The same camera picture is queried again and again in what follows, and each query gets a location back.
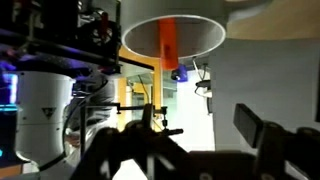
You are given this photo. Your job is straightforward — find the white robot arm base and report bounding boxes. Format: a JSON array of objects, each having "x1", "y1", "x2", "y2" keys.
[{"x1": 15, "y1": 71, "x2": 74, "y2": 166}]

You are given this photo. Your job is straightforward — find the orange sharpie marker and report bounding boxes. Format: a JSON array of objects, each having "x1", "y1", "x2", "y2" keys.
[{"x1": 158, "y1": 18, "x2": 178, "y2": 70}]

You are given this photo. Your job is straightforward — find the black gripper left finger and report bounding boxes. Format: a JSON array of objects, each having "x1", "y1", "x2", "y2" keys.
[{"x1": 142, "y1": 104, "x2": 154, "y2": 128}]

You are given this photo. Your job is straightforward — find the yellow door frame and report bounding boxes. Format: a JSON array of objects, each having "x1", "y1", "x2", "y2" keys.
[{"x1": 116, "y1": 46, "x2": 164, "y2": 131}]

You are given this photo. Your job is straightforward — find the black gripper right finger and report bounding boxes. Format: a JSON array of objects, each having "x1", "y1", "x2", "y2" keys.
[{"x1": 233, "y1": 103, "x2": 264, "y2": 148}]

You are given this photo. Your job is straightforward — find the white ceramic mug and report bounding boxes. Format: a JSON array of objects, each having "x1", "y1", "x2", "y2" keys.
[{"x1": 120, "y1": 0, "x2": 226, "y2": 59}]

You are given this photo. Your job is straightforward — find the black equipment rack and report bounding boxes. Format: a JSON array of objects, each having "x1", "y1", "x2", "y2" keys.
[{"x1": 0, "y1": 0, "x2": 154, "y2": 76}]

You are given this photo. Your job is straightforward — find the round wooden table top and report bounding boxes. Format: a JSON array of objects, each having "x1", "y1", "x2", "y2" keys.
[{"x1": 227, "y1": 0, "x2": 320, "y2": 40}]

